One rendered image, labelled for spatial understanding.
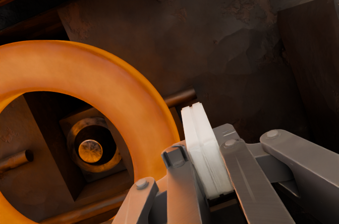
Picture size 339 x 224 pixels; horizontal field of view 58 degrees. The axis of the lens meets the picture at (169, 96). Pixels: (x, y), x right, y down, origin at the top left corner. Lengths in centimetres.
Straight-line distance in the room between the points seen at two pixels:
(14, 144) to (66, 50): 14
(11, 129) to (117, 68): 15
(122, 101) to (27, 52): 7
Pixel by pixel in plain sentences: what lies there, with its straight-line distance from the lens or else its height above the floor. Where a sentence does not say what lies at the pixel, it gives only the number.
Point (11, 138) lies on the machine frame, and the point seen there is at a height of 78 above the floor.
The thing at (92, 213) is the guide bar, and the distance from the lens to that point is 28.
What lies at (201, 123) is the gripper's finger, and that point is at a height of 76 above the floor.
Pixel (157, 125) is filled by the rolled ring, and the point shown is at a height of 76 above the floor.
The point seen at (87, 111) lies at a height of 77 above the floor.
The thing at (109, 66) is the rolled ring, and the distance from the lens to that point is 20.
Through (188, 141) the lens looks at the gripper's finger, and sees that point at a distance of 16.
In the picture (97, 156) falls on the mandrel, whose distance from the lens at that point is 31.
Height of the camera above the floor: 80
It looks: 9 degrees down
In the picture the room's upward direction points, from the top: 22 degrees counter-clockwise
